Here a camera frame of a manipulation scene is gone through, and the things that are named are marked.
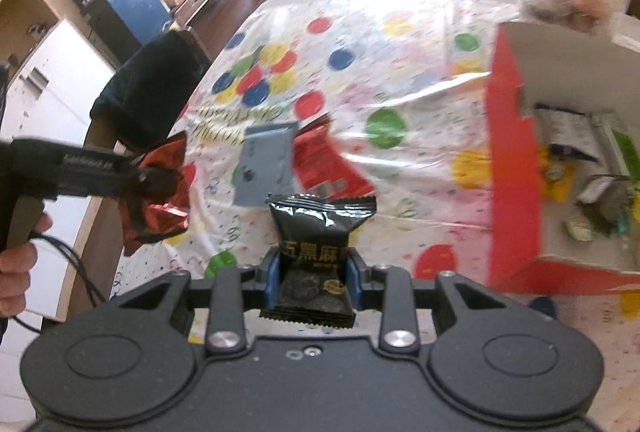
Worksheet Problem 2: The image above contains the grey-blue snack packet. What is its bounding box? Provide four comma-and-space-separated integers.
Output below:
232, 122, 301, 209

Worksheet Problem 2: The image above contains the balloon print plastic tablecloth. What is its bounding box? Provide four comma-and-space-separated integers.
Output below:
107, 0, 640, 348

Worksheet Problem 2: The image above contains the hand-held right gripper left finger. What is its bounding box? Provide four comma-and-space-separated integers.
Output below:
117, 247, 282, 356

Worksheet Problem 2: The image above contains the black snack packet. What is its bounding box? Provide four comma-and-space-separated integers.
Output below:
259, 193, 377, 329

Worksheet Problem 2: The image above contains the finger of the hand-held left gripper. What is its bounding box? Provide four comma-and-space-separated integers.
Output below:
120, 159, 182, 203

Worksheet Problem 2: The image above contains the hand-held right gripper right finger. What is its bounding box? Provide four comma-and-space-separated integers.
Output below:
345, 248, 511, 356

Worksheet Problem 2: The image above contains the blue cabinet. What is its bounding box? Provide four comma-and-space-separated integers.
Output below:
102, 0, 174, 33

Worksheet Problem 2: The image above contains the red foil snack packet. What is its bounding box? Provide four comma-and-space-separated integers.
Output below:
122, 132, 194, 259

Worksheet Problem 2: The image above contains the dark crinkled snack packet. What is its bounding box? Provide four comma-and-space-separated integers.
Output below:
575, 174, 637, 233

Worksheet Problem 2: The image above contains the dark upholstered chair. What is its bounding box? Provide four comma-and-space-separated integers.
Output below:
90, 30, 213, 159

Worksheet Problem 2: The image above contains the person's left hand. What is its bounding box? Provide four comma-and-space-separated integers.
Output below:
0, 212, 54, 319

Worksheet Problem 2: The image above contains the black cable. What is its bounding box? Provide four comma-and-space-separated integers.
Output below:
10, 232, 108, 334

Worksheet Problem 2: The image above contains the red cardboard box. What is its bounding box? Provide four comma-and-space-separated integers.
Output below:
486, 22, 640, 297

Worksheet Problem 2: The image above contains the small round snack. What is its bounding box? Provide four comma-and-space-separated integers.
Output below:
565, 212, 599, 243

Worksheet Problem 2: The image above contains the silver snack packet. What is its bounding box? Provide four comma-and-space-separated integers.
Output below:
534, 104, 609, 163

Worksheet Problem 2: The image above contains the flat red snack packet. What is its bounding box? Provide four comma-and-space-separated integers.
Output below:
290, 114, 377, 199

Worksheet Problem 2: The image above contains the white cabinet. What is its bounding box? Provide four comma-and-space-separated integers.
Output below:
0, 19, 119, 313

